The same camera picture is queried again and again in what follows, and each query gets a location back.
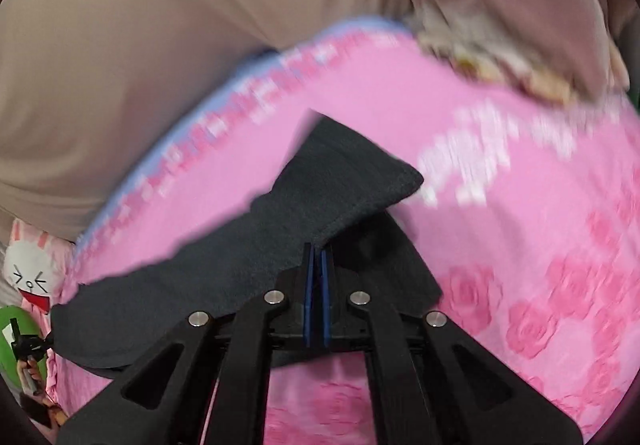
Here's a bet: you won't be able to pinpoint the dark grey pants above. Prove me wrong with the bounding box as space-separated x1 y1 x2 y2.
52 117 442 378

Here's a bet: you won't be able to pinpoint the green round cushion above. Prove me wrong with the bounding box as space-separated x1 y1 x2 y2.
1 305 49 387

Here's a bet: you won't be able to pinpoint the pink rabbit cartoon pillow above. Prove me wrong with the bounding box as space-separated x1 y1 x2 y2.
2 219 75 315

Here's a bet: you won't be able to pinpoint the pink rose bed sheet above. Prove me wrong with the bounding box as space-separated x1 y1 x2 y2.
61 18 639 437

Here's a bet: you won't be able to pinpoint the beige curtain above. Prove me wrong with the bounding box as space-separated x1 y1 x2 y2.
1 0 411 239

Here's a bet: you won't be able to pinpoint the beige floral blanket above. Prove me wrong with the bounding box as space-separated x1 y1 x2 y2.
410 0 637 105

